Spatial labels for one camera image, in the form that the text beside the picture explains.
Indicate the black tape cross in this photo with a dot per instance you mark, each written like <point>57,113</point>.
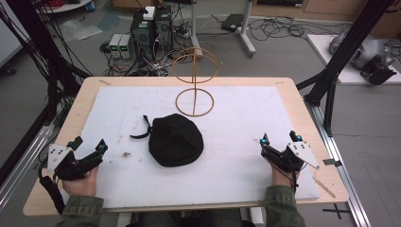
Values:
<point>336,211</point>

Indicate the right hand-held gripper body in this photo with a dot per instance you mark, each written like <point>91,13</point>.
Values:
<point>301,153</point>

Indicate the grey rounded machine part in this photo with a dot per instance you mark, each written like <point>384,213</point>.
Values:
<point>369,50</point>

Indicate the white cabinet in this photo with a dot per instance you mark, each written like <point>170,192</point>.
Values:
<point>8,34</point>

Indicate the white board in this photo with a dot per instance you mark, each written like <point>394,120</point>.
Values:
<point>321,50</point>

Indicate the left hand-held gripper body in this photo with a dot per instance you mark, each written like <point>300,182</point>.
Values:
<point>60,156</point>

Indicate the white box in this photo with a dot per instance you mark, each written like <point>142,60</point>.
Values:
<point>149,13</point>

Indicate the black hat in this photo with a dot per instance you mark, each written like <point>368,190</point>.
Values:
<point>176,142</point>

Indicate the thin wooden stick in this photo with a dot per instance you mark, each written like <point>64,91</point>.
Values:
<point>324,188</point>

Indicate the white metal stand leg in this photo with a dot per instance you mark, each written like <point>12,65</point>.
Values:
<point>195,28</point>
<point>246,34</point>

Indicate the grey tape piece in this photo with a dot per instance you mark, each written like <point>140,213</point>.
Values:
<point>332,162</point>

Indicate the aluminium rail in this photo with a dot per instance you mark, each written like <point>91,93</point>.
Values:
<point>340,164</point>
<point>25,157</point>

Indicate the black metal frame post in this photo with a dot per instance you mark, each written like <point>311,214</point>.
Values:
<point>41,47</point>
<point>343,53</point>

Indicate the person's legs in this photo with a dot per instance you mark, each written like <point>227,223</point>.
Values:
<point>195,219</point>

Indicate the black computer tower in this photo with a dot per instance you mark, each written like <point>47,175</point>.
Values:
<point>142,34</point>
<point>164,28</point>

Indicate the person's left hand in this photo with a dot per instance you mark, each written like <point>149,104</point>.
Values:
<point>80,184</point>

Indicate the clear plastic sheet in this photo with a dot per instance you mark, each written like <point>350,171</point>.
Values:
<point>78,30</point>

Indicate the black device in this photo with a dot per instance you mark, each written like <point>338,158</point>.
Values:
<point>376,71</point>

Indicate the white round table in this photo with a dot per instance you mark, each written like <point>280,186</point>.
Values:
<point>67,5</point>

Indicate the grey power supply unit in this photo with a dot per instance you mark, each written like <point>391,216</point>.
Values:
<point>114,45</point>
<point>126,46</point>

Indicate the white foam mat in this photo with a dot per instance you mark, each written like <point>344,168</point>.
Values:
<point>220,176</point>

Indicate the bluish plastic sheet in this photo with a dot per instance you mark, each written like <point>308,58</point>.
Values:
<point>108,20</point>

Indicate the black flat box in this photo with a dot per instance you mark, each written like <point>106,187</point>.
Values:
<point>232,22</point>

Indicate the person's right hand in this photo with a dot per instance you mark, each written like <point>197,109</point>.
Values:
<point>282,178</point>

